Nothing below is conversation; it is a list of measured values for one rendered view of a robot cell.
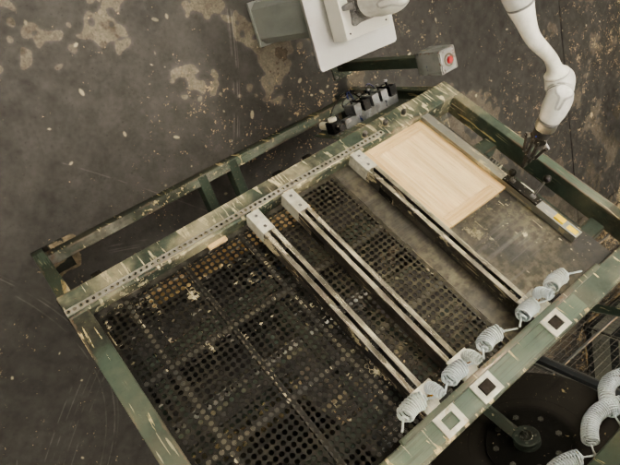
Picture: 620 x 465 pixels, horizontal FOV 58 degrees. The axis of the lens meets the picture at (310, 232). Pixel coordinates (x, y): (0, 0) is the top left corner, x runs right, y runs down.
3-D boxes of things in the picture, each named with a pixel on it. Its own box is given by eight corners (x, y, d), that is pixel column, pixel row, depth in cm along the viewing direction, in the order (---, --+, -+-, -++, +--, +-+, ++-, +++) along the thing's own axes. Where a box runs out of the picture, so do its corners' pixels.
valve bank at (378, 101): (375, 74, 304) (406, 73, 285) (382, 99, 311) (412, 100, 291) (304, 111, 284) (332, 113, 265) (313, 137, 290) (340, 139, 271)
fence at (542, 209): (426, 118, 290) (427, 113, 287) (578, 237, 250) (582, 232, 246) (419, 122, 288) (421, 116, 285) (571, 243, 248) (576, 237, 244)
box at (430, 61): (428, 46, 297) (454, 43, 283) (433, 67, 303) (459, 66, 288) (412, 53, 293) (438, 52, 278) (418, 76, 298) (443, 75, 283)
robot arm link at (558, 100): (560, 130, 229) (565, 110, 236) (578, 101, 216) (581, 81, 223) (534, 122, 231) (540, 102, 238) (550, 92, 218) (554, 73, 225)
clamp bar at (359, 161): (360, 158, 271) (367, 121, 251) (560, 334, 220) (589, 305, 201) (345, 166, 267) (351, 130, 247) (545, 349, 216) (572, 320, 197)
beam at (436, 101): (439, 95, 310) (444, 79, 301) (455, 107, 305) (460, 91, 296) (63, 311, 221) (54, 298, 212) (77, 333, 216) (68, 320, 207)
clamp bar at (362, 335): (261, 216, 247) (260, 180, 227) (460, 429, 196) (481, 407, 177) (243, 226, 242) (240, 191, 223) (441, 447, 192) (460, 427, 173)
